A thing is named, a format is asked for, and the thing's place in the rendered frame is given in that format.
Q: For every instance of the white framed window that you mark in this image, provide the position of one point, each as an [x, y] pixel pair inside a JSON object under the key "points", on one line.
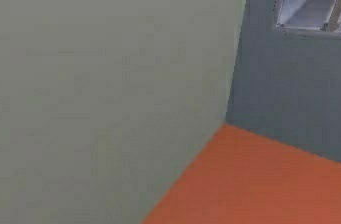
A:
{"points": [[311, 15]]}

